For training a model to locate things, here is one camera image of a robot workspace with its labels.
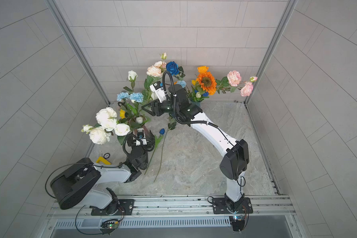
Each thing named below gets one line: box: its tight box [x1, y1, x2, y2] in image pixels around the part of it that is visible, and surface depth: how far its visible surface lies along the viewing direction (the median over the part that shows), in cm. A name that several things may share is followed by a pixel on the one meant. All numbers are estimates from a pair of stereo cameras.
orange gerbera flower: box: [196, 71, 218, 96], surface depth 74 cm
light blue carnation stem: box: [116, 91, 144, 118], surface depth 75 cm
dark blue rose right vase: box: [166, 61, 186, 81], surface depth 74 cm
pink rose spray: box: [142, 52, 168, 101], surface depth 71 cm
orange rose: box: [197, 65, 210, 74], surface depth 89 cm
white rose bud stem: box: [122, 69, 138, 92], surface depth 80 cm
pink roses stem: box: [215, 70, 258, 97], surface depth 71 cm
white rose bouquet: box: [80, 106, 131, 146], surface depth 55 cm
